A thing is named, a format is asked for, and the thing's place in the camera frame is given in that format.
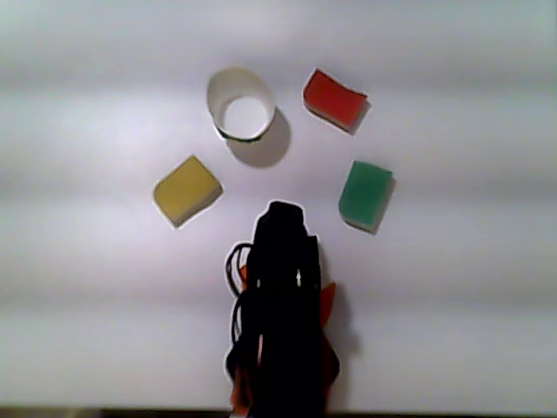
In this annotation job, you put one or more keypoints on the white cup with green tape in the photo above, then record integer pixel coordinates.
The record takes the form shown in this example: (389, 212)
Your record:
(235, 93)

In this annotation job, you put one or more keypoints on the green and white sponge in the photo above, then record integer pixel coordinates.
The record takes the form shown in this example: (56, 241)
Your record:
(364, 193)

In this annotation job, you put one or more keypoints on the orange tape strip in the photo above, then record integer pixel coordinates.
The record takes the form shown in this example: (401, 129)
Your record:
(328, 302)
(244, 275)

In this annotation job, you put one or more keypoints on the red and white sponge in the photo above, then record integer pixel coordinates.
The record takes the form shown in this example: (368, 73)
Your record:
(333, 99)

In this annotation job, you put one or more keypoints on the yellow sponge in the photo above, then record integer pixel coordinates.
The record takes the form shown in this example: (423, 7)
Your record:
(185, 191)

